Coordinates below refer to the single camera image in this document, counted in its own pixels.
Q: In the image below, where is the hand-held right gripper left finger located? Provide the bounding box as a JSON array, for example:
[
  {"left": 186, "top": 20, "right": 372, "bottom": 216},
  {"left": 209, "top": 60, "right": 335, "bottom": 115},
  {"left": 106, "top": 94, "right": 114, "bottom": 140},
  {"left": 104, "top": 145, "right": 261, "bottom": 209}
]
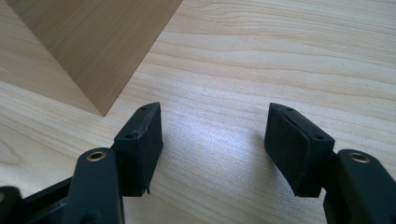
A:
[{"left": 113, "top": 102, "right": 164, "bottom": 198}]

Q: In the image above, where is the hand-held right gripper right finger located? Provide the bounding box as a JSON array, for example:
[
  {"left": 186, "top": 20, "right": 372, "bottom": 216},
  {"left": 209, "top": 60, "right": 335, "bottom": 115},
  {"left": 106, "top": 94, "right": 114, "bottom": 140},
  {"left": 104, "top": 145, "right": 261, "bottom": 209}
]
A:
[{"left": 263, "top": 102, "right": 336, "bottom": 199}]

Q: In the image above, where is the wooden tea box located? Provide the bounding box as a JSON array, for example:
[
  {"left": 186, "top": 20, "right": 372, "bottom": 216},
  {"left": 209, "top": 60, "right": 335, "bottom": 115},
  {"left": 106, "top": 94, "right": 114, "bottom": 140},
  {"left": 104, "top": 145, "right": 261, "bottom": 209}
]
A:
[{"left": 0, "top": 0, "right": 183, "bottom": 118}]

